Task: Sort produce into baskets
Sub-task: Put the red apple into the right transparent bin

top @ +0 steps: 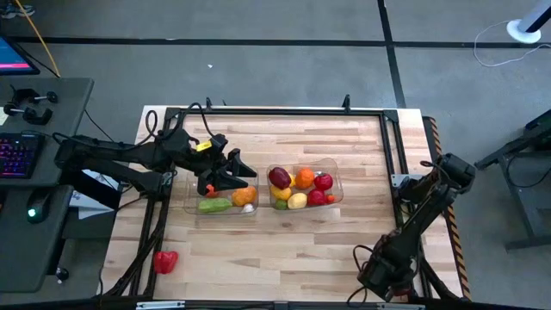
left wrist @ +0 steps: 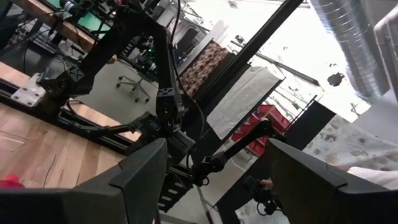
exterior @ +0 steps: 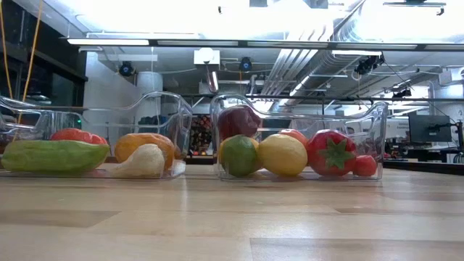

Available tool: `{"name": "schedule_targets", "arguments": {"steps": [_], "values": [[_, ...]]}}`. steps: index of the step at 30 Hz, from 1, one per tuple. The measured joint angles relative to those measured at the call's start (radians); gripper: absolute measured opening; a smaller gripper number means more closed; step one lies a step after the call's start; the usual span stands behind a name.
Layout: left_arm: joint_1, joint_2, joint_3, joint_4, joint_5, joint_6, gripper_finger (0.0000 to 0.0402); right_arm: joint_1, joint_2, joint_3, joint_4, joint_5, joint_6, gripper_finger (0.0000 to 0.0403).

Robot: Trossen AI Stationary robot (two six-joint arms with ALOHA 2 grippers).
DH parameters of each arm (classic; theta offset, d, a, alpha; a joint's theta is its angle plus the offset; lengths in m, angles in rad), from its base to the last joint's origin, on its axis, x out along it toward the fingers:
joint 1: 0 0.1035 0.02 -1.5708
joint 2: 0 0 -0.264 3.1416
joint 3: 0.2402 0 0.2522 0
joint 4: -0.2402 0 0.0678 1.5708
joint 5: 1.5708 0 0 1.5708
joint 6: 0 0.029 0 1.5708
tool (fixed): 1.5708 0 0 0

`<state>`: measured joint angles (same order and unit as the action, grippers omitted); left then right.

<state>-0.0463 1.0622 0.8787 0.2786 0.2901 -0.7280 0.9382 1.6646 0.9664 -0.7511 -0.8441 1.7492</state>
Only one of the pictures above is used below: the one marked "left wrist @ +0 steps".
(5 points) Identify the red tomato green top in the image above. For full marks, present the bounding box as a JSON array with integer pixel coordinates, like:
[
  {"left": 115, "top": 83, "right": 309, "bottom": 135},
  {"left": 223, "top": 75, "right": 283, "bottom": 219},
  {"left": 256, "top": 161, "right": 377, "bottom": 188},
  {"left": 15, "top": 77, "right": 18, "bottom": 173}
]
[{"left": 0, "top": 174, "right": 25, "bottom": 189}]

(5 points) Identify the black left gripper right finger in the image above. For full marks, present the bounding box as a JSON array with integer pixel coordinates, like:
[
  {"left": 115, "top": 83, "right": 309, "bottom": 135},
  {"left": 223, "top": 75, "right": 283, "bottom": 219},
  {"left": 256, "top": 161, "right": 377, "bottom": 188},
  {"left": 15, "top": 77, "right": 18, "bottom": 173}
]
[{"left": 267, "top": 138, "right": 398, "bottom": 224}]

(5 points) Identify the black ceiling device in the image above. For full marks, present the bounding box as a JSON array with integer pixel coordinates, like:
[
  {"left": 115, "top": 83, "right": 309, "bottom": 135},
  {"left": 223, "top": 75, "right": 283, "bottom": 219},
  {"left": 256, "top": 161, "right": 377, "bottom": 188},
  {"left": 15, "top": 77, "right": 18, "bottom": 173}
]
[{"left": 327, "top": 72, "right": 345, "bottom": 87}]

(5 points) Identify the red storage rack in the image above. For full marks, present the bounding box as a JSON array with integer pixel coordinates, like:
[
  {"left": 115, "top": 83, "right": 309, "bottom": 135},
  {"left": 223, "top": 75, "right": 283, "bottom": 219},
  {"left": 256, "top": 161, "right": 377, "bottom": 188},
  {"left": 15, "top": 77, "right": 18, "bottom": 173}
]
[{"left": 231, "top": 104, "right": 292, "bottom": 156}]

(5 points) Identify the office chair base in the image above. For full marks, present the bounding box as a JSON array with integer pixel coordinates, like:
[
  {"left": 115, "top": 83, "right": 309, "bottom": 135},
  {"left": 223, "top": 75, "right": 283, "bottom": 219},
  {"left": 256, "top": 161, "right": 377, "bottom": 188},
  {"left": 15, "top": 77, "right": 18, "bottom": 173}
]
[{"left": 116, "top": 74, "right": 152, "bottom": 103}]

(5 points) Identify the black partition panel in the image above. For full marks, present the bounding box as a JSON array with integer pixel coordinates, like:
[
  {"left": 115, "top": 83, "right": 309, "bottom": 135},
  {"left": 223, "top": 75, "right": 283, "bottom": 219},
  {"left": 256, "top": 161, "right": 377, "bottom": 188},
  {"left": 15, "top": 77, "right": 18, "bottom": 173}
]
[{"left": 284, "top": 100, "right": 336, "bottom": 150}]

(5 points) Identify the wooden workbench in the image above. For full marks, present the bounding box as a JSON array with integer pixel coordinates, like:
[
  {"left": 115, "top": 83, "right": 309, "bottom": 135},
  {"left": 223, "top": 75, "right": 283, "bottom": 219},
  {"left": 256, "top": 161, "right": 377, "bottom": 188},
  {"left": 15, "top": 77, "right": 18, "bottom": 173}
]
[{"left": 14, "top": 0, "right": 119, "bottom": 63}]

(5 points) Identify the brown patterned cloth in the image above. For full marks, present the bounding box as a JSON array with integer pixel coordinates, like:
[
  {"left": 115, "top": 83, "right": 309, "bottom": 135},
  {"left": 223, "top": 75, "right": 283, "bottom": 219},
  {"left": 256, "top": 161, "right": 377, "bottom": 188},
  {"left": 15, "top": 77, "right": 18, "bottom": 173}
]
[{"left": 178, "top": 40, "right": 229, "bottom": 99}]

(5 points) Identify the white hanging cloth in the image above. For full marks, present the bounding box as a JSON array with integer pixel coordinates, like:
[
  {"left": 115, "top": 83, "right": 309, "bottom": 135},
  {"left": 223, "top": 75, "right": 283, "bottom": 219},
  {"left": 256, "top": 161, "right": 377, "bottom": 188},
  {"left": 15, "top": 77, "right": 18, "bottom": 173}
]
[{"left": 206, "top": 66, "right": 282, "bottom": 140}]

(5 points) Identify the silver ventilation duct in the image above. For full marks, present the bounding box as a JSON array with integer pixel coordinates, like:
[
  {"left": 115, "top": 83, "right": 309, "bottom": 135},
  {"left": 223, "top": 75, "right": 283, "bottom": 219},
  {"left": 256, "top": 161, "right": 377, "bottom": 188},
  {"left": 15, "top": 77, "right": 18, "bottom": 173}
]
[{"left": 310, "top": 0, "right": 391, "bottom": 97}]

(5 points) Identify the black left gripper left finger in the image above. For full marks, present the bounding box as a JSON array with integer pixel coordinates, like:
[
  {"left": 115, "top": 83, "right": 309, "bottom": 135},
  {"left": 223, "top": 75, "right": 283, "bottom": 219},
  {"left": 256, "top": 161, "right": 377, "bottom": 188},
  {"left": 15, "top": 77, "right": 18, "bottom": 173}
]
[{"left": 0, "top": 138, "right": 169, "bottom": 224}]

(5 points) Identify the silver mounting plate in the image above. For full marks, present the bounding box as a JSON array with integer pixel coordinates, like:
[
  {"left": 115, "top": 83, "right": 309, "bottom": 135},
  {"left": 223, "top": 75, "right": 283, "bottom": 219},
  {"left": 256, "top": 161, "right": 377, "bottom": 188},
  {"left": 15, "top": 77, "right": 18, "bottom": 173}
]
[{"left": 11, "top": 73, "right": 47, "bottom": 108}]

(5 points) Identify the spotted white fabric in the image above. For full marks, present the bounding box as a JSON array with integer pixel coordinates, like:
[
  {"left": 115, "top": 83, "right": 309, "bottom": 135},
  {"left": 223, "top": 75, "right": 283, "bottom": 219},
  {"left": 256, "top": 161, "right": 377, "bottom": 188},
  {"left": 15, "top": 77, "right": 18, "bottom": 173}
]
[{"left": 303, "top": 114, "right": 398, "bottom": 172}]

